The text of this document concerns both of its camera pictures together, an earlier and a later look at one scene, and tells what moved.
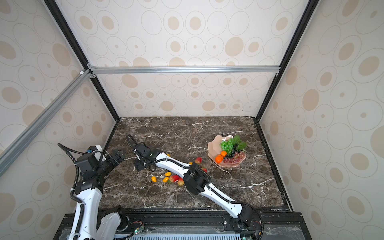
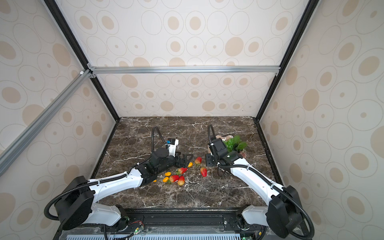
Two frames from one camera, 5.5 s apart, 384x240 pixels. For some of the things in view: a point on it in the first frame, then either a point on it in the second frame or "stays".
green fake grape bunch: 227,145 stays
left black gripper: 114,160 → 184,163
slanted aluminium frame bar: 11,151 stays
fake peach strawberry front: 180,181 stays
